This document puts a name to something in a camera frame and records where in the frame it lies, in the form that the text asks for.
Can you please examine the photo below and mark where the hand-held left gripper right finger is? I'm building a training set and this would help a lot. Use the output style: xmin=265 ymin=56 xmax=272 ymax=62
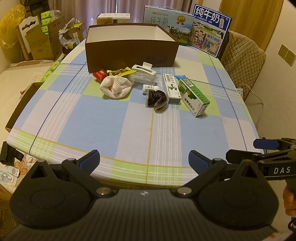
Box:
xmin=177 ymin=150 xmax=262 ymax=197

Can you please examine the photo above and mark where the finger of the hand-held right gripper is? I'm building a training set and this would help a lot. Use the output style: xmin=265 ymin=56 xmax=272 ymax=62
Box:
xmin=254 ymin=138 xmax=296 ymax=150
xmin=225 ymin=149 xmax=296 ymax=164

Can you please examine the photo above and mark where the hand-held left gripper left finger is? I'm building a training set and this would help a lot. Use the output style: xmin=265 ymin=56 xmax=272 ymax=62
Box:
xmin=28 ymin=150 xmax=116 ymax=198

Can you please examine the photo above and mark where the green medicine box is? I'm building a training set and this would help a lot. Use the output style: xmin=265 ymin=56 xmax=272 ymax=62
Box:
xmin=178 ymin=78 xmax=210 ymax=117

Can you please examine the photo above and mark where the dark purple scrunchie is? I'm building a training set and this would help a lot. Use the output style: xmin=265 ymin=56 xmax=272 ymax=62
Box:
xmin=146 ymin=90 xmax=168 ymax=113

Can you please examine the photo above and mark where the white medicine box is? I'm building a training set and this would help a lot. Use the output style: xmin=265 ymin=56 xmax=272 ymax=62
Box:
xmin=162 ymin=73 xmax=182 ymax=105

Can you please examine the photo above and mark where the red candy packet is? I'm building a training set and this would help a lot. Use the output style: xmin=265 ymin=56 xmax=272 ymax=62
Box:
xmin=93 ymin=69 xmax=109 ymax=82

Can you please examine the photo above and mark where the small white pill bottle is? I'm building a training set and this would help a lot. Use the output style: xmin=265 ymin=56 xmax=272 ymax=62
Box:
xmin=142 ymin=84 xmax=159 ymax=95

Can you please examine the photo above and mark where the yellow snack packet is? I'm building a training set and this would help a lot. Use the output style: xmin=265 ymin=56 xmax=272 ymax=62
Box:
xmin=108 ymin=67 xmax=136 ymax=77

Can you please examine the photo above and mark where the clear floss box blue label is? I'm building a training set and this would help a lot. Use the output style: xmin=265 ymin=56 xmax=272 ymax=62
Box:
xmin=129 ymin=71 xmax=156 ymax=85

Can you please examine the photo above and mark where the white hair claw clip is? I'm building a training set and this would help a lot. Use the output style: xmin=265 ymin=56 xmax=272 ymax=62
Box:
xmin=132 ymin=62 xmax=156 ymax=77

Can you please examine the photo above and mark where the brown cardboard storage box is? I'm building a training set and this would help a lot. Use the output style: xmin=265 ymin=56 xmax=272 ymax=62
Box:
xmin=85 ymin=23 xmax=180 ymax=73

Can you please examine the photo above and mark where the person's right hand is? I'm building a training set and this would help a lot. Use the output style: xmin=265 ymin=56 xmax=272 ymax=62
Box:
xmin=282 ymin=185 xmax=296 ymax=217

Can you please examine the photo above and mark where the white remote control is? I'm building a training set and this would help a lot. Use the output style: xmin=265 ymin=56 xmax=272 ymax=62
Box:
xmin=5 ymin=165 xmax=21 ymax=178

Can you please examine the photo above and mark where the white rolled sock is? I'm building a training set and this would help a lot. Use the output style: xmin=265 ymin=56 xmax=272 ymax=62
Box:
xmin=100 ymin=75 xmax=134 ymax=100

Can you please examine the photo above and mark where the black device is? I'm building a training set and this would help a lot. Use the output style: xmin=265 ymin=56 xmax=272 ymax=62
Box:
xmin=0 ymin=141 xmax=24 ymax=165

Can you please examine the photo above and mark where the chair with quilted beige cover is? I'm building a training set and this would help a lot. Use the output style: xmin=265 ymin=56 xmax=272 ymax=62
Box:
xmin=221 ymin=31 xmax=266 ymax=100

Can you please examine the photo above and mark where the green tissue multipack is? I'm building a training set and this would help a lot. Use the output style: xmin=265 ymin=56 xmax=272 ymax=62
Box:
xmin=40 ymin=60 xmax=63 ymax=82

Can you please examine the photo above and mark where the cream printed bedsheet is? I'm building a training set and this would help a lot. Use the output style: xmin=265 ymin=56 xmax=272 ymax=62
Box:
xmin=0 ymin=61 xmax=63 ymax=149

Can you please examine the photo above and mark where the flat cardboard sheet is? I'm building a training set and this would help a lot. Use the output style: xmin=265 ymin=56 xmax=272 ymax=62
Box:
xmin=9 ymin=59 xmax=56 ymax=69

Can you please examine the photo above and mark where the large open cardboard box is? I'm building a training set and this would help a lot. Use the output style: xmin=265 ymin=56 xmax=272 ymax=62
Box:
xmin=24 ymin=15 xmax=66 ymax=61

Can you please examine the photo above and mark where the dark blue milk carton box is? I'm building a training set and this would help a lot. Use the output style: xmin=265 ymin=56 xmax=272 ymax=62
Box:
xmin=187 ymin=3 xmax=232 ymax=58

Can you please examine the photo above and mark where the beige curtain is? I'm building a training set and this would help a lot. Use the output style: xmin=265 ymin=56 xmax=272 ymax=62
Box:
xmin=220 ymin=0 xmax=285 ymax=51

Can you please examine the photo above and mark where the small open yellow carton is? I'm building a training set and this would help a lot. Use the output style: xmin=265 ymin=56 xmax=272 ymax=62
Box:
xmin=69 ymin=21 xmax=85 ymax=44

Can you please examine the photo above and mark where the bin with rubbish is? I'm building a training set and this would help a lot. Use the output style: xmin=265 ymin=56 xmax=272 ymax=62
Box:
xmin=58 ymin=18 xmax=78 ymax=49

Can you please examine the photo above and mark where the light blue milk carton box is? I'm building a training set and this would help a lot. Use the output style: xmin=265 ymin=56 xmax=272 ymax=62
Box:
xmin=143 ymin=5 xmax=195 ymax=45

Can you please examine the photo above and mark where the white appliance box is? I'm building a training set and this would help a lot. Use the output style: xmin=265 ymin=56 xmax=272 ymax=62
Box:
xmin=96 ymin=13 xmax=130 ymax=25

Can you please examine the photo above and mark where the purple patterned curtain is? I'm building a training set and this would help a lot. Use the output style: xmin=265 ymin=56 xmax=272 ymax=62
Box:
xmin=53 ymin=0 xmax=192 ymax=26

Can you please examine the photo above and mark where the white carved chair back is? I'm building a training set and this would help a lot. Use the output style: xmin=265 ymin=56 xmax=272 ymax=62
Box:
xmin=16 ymin=16 xmax=42 ymax=61

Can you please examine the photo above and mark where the yellow plastic bag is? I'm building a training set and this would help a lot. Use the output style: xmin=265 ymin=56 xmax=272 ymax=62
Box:
xmin=0 ymin=5 xmax=26 ymax=49

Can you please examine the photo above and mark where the black folded rack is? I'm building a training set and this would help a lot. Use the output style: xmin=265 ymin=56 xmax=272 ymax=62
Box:
xmin=20 ymin=0 xmax=38 ymax=18

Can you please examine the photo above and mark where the white cable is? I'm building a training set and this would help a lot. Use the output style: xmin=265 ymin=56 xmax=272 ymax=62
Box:
xmin=240 ymin=84 xmax=264 ymax=112

